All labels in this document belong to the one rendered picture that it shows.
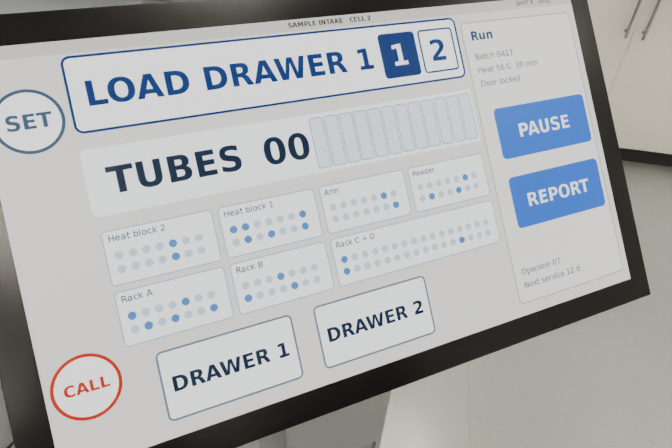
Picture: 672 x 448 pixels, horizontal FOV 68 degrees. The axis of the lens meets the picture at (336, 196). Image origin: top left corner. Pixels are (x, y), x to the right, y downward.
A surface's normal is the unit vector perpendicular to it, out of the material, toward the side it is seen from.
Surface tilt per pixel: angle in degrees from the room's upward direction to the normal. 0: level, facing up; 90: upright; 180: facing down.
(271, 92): 50
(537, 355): 0
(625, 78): 90
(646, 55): 90
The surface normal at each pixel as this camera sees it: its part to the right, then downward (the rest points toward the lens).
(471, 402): 0.04, -0.79
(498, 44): 0.32, -0.07
